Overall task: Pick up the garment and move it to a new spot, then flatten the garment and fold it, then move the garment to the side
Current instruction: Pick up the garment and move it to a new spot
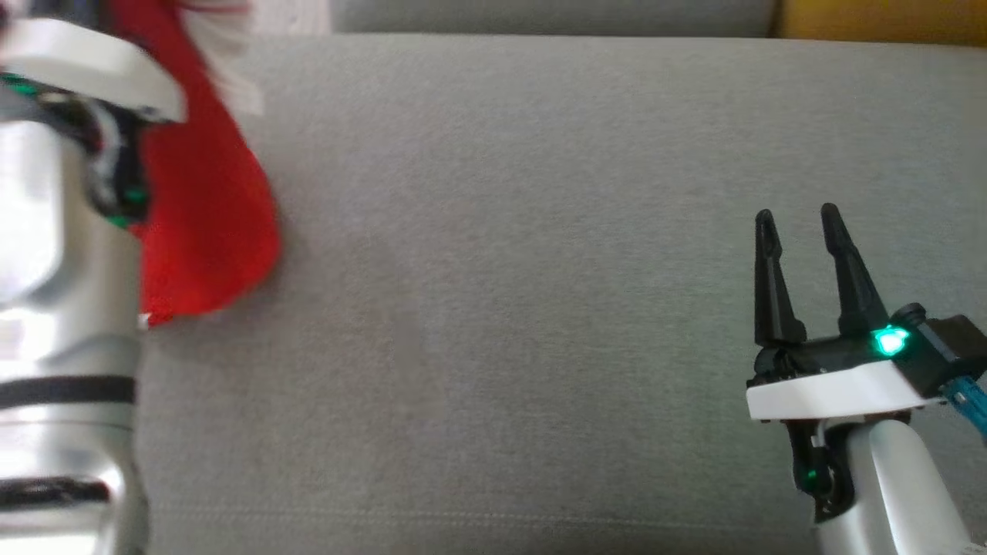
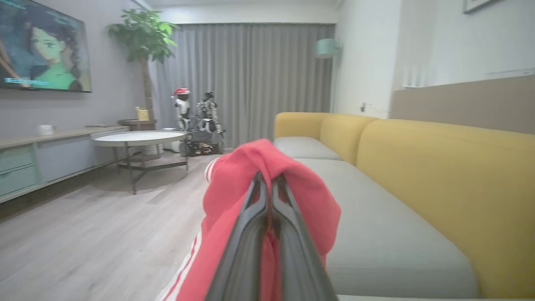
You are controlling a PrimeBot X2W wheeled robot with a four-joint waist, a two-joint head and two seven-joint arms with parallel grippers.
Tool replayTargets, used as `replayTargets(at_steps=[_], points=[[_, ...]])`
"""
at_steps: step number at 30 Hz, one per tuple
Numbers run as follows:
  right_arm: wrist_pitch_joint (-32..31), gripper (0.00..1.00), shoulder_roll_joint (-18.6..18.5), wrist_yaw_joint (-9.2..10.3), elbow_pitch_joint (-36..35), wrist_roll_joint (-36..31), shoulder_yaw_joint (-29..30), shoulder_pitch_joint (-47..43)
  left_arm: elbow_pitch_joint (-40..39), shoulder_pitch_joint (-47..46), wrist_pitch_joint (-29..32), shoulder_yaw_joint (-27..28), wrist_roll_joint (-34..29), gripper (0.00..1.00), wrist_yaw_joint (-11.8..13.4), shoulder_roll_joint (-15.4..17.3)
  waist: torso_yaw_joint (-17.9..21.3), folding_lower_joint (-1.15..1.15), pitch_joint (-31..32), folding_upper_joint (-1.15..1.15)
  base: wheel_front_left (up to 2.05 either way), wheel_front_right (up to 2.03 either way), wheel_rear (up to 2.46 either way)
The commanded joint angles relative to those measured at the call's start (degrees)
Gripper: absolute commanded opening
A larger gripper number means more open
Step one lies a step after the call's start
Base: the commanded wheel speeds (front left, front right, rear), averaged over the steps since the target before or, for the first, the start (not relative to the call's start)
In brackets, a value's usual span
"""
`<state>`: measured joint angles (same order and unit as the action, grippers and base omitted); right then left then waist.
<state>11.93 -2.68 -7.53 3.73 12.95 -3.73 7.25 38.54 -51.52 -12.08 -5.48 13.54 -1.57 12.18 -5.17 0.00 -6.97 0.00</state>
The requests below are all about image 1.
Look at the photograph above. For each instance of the red white basketball jersey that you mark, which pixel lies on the red white basketball jersey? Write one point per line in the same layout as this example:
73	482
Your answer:
208	216

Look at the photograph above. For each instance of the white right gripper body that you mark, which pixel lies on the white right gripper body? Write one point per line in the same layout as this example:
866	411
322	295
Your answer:
833	389

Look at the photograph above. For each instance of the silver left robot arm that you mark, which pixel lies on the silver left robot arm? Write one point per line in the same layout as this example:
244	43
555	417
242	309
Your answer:
62	308

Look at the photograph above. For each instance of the large yellow sofa backrest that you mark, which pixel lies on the large yellow sofa backrest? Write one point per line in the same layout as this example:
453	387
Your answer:
887	19

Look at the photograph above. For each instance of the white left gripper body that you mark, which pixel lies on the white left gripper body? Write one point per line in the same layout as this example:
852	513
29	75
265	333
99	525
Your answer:
85	65

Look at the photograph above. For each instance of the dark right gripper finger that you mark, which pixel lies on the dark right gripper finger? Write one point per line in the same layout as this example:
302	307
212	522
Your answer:
773	301
854	293

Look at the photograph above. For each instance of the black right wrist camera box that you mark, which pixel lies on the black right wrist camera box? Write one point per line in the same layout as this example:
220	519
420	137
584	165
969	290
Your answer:
956	347

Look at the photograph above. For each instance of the large grey sofa seat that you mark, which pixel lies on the large grey sofa seat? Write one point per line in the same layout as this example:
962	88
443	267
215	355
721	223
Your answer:
501	308

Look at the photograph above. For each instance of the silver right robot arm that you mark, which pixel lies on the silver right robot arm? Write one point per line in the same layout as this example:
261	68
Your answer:
910	493

